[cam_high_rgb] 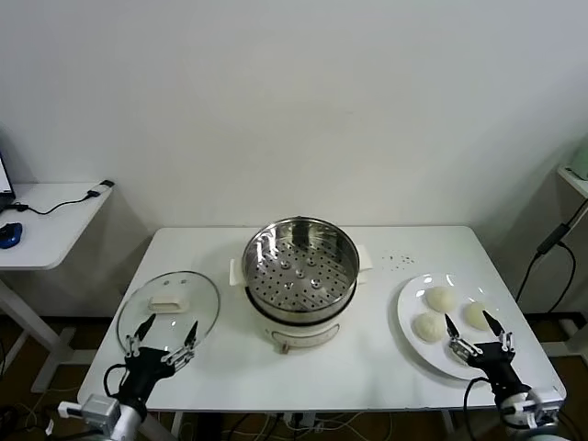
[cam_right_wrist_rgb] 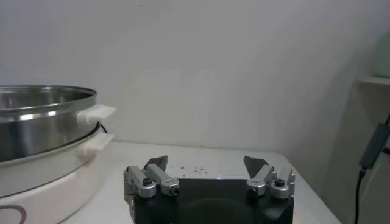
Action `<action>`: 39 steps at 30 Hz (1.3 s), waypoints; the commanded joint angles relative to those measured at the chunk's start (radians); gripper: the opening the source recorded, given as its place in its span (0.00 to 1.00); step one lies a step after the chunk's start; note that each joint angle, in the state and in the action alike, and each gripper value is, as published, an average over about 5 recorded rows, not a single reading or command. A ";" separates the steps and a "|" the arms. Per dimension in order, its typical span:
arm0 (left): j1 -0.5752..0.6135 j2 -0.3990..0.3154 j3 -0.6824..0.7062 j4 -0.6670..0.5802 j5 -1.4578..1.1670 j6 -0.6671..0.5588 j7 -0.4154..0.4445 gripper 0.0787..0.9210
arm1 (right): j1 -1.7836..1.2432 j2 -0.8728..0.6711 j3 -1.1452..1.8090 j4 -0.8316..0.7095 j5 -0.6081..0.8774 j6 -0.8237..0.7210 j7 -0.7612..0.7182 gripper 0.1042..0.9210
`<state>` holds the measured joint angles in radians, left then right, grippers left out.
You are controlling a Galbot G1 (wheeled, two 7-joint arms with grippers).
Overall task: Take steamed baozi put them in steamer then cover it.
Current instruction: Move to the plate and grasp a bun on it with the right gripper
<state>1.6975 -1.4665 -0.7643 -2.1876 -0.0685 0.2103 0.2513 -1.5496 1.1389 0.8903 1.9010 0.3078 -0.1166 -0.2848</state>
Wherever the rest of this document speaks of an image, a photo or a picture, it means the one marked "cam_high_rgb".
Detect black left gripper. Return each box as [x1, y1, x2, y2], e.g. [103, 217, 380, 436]
[119, 313, 200, 406]

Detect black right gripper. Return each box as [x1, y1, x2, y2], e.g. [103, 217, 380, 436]
[443, 310, 528, 406]

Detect glass lid with cream handle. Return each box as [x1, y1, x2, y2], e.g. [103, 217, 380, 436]
[117, 269, 221, 355]

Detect stainless steel steamer basket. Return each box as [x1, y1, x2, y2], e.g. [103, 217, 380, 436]
[242, 218, 360, 322]

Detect white round plate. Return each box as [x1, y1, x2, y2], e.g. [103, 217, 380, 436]
[396, 273, 518, 381]

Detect cream electric cooking pot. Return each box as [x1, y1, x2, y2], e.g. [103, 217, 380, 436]
[228, 245, 376, 356]

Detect white power strip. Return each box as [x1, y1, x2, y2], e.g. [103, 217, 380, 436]
[282, 412, 322, 428]

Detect white side desk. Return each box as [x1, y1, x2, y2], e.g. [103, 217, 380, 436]
[0, 182, 115, 394]

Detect white side shelf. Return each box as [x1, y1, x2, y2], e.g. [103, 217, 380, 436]
[557, 164, 588, 203]

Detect blue computer mouse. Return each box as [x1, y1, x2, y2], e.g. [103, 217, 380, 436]
[0, 221, 23, 250]

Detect black laptop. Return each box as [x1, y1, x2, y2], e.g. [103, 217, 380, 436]
[0, 151, 16, 212]

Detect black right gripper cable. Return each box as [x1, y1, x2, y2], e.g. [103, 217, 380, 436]
[462, 376, 500, 441]

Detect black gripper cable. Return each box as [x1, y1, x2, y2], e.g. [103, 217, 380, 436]
[462, 376, 500, 441]
[103, 362, 132, 401]

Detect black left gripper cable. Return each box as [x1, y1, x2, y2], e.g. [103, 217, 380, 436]
[103, 362, 132, 401]

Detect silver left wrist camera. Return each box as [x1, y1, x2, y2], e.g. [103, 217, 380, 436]
[58, 393, 122, 431]

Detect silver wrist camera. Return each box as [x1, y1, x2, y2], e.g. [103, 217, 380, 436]
[58, 393, 122, 431]
[527, 388, 567, 426]

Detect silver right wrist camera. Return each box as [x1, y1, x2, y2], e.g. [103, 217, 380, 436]
[527, 388, 567, 426]

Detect black power brick cable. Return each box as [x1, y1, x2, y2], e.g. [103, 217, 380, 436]
[514, 209, 588, 313]

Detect black cable with adapter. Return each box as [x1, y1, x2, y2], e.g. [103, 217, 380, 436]
[13, 179, 115, 215]

